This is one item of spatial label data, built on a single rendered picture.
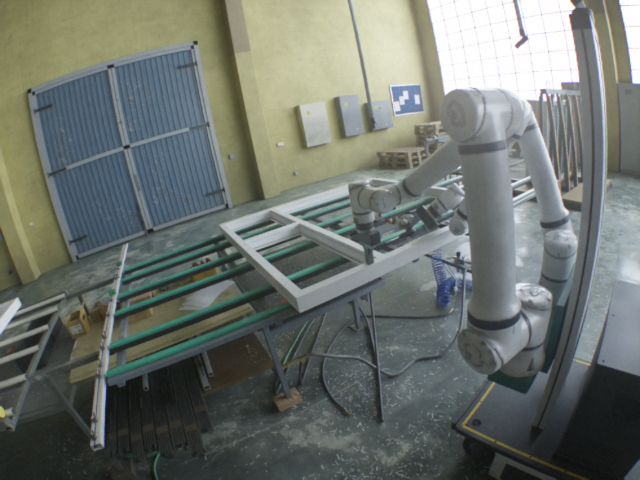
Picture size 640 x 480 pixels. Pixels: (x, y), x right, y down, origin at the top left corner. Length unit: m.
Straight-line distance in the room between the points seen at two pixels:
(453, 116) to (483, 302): 0.46
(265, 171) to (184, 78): 2.87
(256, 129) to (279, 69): 1.74
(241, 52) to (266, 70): 0.90
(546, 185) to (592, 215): 0.57
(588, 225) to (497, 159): 0.39
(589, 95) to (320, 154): 8.05
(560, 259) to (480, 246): 0.70
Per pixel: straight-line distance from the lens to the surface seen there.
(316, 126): 8.43
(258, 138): 7.61
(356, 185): 1.27
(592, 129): 0.98
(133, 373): 1.35
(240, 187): 7.93
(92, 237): 7.88
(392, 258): 1.47
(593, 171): 0.99
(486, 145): 0.75
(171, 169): 7.59
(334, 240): 1.77
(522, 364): 1.15
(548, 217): 1.59
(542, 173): 1.54
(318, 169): 8.67
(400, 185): 1.24
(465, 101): 0.73
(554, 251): 1.44
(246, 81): 7.70
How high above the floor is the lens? 1.55
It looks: 20 degrees down
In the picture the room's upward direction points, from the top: 11 degrees counter-clockwise
